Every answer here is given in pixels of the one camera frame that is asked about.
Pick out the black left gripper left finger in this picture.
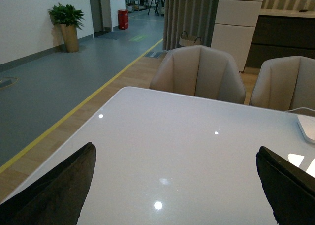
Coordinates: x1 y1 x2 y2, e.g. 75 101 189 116
0 142 96 225

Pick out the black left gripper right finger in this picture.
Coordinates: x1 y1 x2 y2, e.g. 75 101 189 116
256 146 315 225

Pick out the white cable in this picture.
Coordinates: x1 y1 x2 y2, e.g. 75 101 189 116
283 107 315 112

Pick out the red cabinet box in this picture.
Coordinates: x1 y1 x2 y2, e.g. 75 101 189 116
118 9 128 30

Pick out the tan tall plant pot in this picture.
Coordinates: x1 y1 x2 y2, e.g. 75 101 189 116
60 24 79 52

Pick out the dark counter cabinet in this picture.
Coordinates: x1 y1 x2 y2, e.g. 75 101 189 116
245 9 315 68

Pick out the white cabinet column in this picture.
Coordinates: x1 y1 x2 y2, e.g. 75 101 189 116
211 0 263 72

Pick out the beige chair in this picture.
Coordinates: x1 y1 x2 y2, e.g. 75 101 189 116
149 45 246 104
249 56 315 117

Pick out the white flat box device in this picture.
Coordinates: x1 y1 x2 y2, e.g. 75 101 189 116
297 115 315 144

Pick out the distant desk with legs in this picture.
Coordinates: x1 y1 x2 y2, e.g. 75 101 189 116
146 0 166 16

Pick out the beige chair right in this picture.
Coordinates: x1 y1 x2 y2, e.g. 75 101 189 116
249 56 315 117

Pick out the beige chair left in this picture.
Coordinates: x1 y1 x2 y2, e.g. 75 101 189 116
149 45 246 104

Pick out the woven basket with handles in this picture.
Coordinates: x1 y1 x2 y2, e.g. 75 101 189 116
179 31 202 47

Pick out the green potted plant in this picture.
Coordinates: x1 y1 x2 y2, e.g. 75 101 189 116
48 3 84 29

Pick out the grey curtain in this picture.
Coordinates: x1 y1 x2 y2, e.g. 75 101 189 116
163 0 219 50

